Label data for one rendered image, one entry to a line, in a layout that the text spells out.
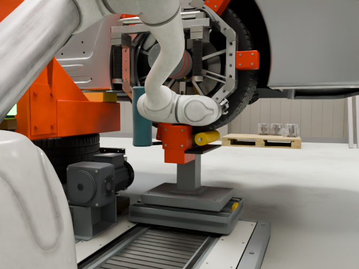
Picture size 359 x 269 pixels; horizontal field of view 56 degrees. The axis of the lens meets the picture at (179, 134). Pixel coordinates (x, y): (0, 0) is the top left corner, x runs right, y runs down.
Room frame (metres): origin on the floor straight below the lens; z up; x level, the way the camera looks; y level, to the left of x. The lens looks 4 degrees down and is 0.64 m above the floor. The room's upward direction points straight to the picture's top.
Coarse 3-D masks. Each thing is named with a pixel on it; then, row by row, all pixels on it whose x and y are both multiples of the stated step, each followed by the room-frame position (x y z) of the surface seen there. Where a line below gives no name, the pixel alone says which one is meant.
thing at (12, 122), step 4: (4, 120) 1.12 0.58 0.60; (8, 120) 1.12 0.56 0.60; (12, 120) 1.13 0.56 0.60; (16, 120) 1.15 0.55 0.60; (0, 124) 1.13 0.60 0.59; (4, 124) 1.12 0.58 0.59; (8, 124) 1.12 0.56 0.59; (12, 124) 1.13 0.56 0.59; (16, 124) 1.15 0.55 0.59; (0, 128) 1.13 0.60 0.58; (4, 128) 1.12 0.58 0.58; (8, 128) 1.12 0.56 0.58; (12, 128) 1.13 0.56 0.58; (16, 128) 1.15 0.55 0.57
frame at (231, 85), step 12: (180, 0) 1.52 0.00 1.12; (192, 0) 1.50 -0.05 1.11; (132, 36) 1.60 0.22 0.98; (228, 36) 1.44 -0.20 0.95; (132, 48) 1.64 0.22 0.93; (228, 48) 1.44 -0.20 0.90; (132, 60) 1.65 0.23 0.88; (228, 60) 1.44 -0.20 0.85; (132, 72) 1.65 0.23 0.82; (228, 72) 1.44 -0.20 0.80; (132, 84) 1.64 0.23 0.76; (228, 84) 1.44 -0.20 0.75; (216, 96) 1.46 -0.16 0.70; (228, 96) 1.49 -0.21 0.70
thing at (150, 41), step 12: (144, 36) 1.68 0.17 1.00; (144, 48) 1.72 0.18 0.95; (192, 48) 1.61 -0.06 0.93; (144, 60) 1.76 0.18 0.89; (192, 60) 1.65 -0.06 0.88; (204, 60) 1.60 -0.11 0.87; (144, 72) 1.77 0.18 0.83; (192, 72) 1.65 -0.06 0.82; (204, 72) 1.59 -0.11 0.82; (144, 84) 1.74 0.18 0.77; (168, 84) 1.65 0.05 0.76; (180, 84) 1.63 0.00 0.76
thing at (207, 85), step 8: (208, 48) 1.68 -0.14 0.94; (192, 56) 1.66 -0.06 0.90; (208, 64) 1.68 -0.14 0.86; (216, 64) 1.67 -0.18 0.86; (216, 72) 1.67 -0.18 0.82; (168, 80) 1.76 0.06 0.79; (208, 80) 1.68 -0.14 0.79; (176, 88) 1.74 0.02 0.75; (192, 88) 1.71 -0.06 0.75; (208, 88) 1.68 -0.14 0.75
